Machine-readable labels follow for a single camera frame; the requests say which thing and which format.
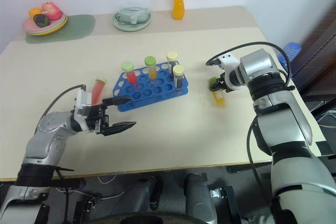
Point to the green-capped yellow liquid tube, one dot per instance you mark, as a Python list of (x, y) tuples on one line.
[(220, 98)]

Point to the dark rounded shape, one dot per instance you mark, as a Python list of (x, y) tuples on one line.
[(144, 192), (200, 197)]

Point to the pale green pouch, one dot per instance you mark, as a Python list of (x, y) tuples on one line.
[(131, 15)]

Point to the pale green plate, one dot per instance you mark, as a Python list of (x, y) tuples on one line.
[(131, 26)]

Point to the yellow plate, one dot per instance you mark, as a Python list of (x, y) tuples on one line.
[(56, 30)]

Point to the blue water jug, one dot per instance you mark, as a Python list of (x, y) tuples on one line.
[(290, 51)]

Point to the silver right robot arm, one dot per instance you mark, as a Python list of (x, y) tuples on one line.
[(283, 119)]

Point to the dark wooden furniture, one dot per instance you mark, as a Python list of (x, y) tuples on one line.
[(320, 58)]

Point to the blue test tube rack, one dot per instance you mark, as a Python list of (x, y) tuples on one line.
[(157, 91)]

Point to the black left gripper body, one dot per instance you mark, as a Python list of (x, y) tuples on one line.
[(98, 119)]

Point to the plate stack with toy food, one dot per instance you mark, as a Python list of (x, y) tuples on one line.
[(31, 27)]

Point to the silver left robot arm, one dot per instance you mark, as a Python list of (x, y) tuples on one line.
[(44, 140)]

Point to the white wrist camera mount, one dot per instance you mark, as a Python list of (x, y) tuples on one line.
[(84, 100), (231, 62)]

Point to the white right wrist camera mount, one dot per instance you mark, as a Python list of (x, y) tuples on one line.
[(231, 62)]

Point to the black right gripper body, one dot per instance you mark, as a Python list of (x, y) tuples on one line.
[(223, 83)]

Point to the green-capped orange liquid tube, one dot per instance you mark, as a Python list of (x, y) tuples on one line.
[(152, 72)]

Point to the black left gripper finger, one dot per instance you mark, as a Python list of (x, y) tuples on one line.
[(118, 101), (118, 127)]

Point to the orange fruit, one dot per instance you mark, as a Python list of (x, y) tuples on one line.
[(35, 12)]

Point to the dark avocado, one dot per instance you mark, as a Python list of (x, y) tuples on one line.
[(41, 20)]

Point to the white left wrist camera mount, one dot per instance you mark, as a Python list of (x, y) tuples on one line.
[(84, 100)]

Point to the green-capped red liquid tube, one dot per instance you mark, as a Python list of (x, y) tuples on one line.
[(130, 75), (97, 90)]

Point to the red apple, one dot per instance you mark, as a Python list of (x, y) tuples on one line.
[(51, 10)]

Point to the green placemat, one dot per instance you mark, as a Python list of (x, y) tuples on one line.
[(78, 28)]

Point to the cream-capped dark liquid tube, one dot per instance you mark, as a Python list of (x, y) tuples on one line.
[(172, 58), (178, 77)]

